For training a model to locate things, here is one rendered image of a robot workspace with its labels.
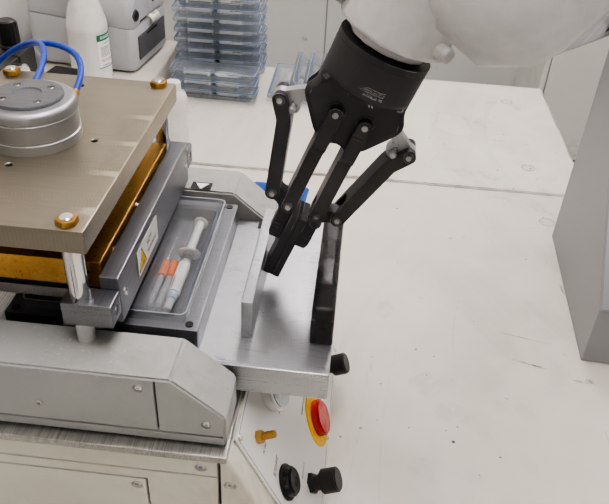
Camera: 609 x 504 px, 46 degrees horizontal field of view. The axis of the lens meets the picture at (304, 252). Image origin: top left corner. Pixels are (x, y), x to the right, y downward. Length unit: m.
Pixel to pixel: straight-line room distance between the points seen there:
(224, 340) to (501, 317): 0.52
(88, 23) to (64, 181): 0.95
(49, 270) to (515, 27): 0.39
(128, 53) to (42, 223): 1.08
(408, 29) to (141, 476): 0.41
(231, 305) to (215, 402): 0.12
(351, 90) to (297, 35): 2.64
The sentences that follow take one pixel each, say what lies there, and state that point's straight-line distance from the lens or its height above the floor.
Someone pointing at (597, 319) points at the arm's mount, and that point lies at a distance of 0.98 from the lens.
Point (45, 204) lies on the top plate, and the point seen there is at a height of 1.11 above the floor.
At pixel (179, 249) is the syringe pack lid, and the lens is 0.68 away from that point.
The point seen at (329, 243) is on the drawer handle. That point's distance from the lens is 0.68.
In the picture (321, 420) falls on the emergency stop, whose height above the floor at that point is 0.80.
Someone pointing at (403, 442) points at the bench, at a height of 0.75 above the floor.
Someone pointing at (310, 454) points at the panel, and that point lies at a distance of 0.77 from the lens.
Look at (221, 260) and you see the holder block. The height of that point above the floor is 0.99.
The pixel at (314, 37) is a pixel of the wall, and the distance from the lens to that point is 3.17.
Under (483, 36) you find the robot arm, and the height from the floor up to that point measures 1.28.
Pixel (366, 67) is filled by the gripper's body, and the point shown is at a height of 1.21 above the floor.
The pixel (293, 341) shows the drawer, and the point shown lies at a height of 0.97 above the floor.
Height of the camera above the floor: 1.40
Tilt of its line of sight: 36 degrees down
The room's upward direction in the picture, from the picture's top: 3 degrees clockwise
